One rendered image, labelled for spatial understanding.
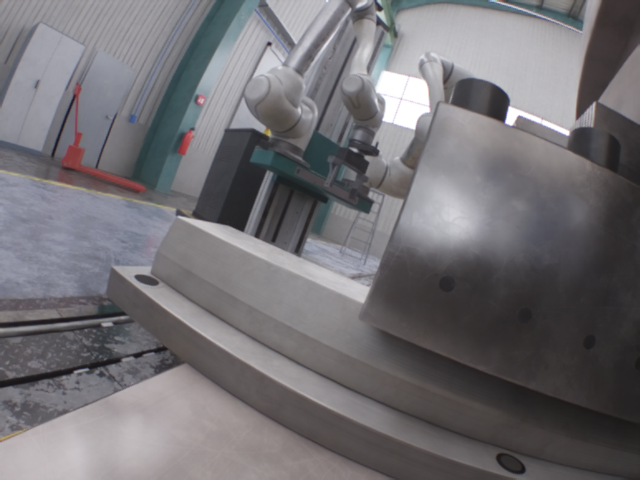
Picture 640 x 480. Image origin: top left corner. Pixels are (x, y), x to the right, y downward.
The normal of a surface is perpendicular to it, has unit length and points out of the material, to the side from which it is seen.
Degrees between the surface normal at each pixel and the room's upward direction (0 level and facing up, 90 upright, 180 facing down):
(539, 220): 90
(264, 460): 0
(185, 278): 90
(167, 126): 90
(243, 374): 90
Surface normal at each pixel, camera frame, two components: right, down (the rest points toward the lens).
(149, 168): -0.32, -0.07
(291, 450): 0.36, -0.93
